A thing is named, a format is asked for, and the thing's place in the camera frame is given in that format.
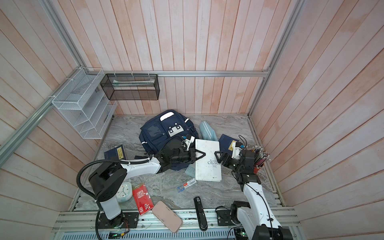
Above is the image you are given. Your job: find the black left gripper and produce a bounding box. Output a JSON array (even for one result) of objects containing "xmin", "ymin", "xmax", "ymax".
[{"xmin": 171, "ymin": 147, "xmax": 207, "ymax": 163}]

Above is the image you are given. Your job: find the white Crusoe book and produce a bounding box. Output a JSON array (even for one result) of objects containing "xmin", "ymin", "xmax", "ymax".
[{"xmin": 195, "ymin": 139, "xmax": 222, "ymax": 182}]

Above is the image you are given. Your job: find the blue book with yellow label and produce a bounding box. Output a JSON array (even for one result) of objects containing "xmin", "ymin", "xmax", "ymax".
[{"xmin": 219, "ymin": 134, "xmax": 239, "ymax": 155}]

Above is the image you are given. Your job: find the navy blue backpack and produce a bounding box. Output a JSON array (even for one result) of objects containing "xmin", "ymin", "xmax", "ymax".
[{"xmin": 139, "ymin": 110, "xmax": 199, "ymax": 158}]

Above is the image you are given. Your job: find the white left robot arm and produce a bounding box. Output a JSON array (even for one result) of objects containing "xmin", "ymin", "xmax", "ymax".
[{"xmin": 77, "ymin": 137, "xmax": 206, "ymax": 221}]

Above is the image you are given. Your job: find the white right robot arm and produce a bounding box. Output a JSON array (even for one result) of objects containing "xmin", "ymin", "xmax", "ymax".
[{"xmin": 215, "ymin": 148, "xmax": 293, "ymax": 240}]

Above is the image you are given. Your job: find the light blue calculator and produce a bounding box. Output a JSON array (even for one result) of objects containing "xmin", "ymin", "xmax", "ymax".
[{"xmin": 185, "ymin": 164, "xmax": 196, "ymax": 178}]

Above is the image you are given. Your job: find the light blue pencil pouch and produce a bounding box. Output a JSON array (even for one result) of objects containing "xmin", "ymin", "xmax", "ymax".
[{"xmin": 199, "ymin": 121, "xmax": 219, "ymax": 142}]

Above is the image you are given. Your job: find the red pencil holder with pencils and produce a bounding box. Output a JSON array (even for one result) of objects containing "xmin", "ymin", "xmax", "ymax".
[{"xmin": 252, "ymin": 146, "xmax": 270, "ymax": 174}]

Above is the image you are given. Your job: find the black stapler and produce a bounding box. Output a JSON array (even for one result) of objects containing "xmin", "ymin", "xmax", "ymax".
[{"xmin": 194, "ymin": 197, "xmax": 208, "ymax": 232}]

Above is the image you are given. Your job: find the pink pencil case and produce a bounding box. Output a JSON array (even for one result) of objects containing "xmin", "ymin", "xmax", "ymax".
[{"xmin": 152, "ymin": 201, "xmax": 183, "ymax": 233}]

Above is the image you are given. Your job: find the red booklet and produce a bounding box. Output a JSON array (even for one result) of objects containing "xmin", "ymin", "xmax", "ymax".
[{"xmin": 133, "ymin": 183, "xmax": 154, "ymax": 216}]

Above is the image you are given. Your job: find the mint green alarm clock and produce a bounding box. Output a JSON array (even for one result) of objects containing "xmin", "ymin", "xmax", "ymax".
[{"xmin": 116, "ymin": 181, "xmax": 133, "ymax": 203}]

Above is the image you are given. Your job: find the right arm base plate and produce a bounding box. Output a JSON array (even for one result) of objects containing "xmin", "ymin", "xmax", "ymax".
[{"xmin": 215, "ymin": 208, "xmax": 236, "ymax": 227}]

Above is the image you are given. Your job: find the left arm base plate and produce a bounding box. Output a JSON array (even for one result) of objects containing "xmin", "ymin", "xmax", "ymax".
[{"xmin": 96, "ymin": 212, "xmax": 140, "ymax": 229}]

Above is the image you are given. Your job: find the black mesh wall basket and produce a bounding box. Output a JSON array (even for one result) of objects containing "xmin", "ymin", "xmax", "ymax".
[{"xmin": 101, "ymin": 73, "xmax": 160, "ymax": 101}]

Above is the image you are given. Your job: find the black corrugated cable hose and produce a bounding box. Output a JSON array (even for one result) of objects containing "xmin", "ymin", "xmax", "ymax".
[{"xmin": 75, "ymin": 158, "xmax": 151, "ymax": 240}]

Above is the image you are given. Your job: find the white wire mesh shelf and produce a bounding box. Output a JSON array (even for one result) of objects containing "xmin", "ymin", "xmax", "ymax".
[{"xmin": 52, "ymin": 68, "xmax": 117, "ymax": 140}]

